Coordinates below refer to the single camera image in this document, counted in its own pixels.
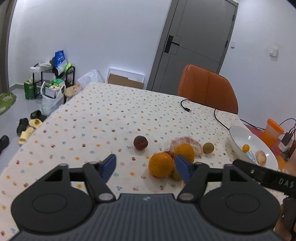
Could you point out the yellow slipper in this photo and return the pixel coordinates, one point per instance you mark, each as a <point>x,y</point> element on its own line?
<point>25,135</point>

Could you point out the orange upholstered chair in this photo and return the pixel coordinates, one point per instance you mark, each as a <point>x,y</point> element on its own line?
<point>208,88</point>

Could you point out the large orange front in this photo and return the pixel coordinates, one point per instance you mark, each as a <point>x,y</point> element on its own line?
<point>161,165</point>

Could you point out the white ceramic bowl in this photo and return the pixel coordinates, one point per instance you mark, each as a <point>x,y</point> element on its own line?
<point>240,136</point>

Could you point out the small red apple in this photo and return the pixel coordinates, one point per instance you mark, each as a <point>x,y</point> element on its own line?
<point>170,153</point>

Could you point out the person's right hand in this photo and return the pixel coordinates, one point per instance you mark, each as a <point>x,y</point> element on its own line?
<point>285,226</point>

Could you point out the dark brown passion fruit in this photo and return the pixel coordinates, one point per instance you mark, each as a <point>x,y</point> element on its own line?
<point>140,143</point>

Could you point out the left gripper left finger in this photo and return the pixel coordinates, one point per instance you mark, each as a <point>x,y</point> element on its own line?
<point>97,175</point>

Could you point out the green-brown round fruit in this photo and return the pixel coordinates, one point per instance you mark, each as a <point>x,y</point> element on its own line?
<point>175,175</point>
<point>208,148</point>

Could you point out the white framed board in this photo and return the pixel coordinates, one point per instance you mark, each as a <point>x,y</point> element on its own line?
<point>130,75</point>

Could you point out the black metal shelf rack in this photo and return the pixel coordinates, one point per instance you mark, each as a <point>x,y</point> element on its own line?
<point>47,80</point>

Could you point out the black power adapter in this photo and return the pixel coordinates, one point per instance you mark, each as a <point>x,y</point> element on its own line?
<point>286,139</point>

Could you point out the small peeled pomelo segment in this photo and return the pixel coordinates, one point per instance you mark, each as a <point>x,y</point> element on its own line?
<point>261,158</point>

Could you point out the cardboard sheet against wall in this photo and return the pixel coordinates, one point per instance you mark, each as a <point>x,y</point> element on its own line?
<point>124,81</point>

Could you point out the blue plastic bag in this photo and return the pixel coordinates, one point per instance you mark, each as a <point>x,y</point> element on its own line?
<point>60,61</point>

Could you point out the green floor mat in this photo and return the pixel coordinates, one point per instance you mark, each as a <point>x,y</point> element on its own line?
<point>6,101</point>

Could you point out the black shoe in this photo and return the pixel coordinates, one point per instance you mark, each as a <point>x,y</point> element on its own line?
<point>4,142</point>

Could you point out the orange lidded plastic cup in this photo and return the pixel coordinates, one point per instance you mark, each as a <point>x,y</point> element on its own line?
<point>271,133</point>

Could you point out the grey door with black handle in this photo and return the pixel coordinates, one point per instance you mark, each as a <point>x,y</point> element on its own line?
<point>195,32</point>

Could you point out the large orange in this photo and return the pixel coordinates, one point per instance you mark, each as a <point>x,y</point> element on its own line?
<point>161,165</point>
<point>186,151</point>

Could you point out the floral white tablecloth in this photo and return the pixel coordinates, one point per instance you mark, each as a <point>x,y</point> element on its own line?
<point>104,119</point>

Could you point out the green carton box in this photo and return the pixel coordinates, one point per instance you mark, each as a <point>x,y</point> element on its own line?
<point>29,89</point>

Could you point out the small kumquat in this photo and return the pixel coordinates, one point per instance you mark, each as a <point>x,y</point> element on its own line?
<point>245,148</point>

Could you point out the white plastic bag on floor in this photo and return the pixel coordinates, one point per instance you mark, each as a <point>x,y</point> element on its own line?
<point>52,98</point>

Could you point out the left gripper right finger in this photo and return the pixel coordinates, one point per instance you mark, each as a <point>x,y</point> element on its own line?
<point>194,176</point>

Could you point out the translucent plastic bag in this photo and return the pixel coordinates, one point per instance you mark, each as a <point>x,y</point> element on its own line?
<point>92,76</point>

